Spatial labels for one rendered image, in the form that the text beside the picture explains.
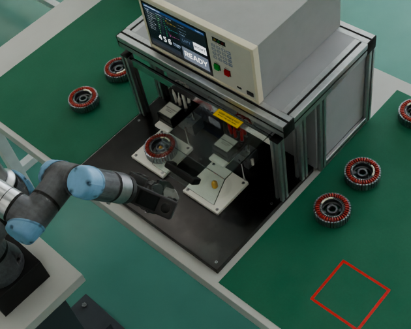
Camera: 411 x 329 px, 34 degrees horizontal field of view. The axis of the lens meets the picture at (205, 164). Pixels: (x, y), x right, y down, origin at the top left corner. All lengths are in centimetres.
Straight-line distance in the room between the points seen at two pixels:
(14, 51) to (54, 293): 116
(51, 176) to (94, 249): 150
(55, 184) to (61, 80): 114
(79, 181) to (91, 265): 153
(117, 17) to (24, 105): 55
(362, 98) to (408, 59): 142
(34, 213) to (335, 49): 100
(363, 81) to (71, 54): 119
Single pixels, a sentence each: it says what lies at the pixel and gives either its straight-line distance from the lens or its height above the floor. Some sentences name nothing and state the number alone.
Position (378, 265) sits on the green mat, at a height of 75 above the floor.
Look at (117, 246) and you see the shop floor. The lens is 305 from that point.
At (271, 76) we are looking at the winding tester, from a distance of 190.
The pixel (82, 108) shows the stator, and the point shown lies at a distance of 251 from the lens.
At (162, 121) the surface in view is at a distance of 223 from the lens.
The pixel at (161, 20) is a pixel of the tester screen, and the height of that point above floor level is 126.
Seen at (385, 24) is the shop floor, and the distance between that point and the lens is 384.
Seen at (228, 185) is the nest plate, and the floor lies 78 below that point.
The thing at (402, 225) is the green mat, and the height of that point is 75.
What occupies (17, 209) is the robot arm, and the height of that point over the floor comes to 133.
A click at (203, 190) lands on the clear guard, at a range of 185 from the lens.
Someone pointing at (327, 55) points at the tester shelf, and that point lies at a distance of 203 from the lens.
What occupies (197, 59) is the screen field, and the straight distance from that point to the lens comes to 199.
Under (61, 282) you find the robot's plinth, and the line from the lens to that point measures 213.
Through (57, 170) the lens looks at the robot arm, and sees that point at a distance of 161.
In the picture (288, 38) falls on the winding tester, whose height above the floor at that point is 125.
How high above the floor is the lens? 251
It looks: 51 degrees down
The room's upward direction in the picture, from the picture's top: 13 degrees counter-clockwise
